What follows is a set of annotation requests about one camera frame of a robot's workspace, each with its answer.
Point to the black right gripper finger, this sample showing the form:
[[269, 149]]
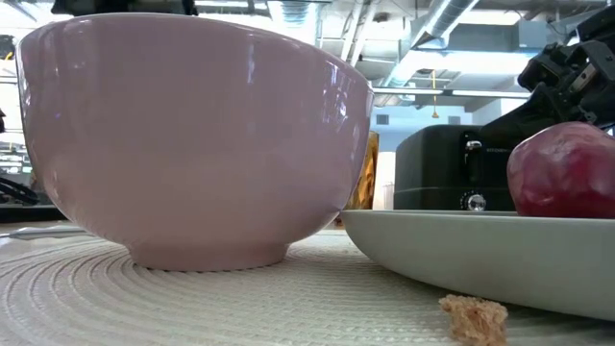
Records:
[[528, 115]]

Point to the red apple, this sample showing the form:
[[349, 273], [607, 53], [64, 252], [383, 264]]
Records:
[[562, 173]]

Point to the brown toast slice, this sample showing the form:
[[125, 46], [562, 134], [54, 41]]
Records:
[[475, 319]]

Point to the amber glass tumbler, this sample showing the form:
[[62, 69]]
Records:
[[367, 182]]

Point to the white woven round placemat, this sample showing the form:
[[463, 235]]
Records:
[[240, 307]]

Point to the silver ventilation duct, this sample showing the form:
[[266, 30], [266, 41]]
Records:
[[432, 29]]

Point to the black four-slot toaster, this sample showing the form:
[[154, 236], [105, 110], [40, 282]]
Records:
[[432, 168]]

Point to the pink ceramic bowl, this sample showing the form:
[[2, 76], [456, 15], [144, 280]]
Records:
[[192, 144]]

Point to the pale green plate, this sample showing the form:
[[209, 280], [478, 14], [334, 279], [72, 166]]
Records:
[[456, 250]]

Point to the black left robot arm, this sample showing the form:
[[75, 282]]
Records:
[[120, 6]]

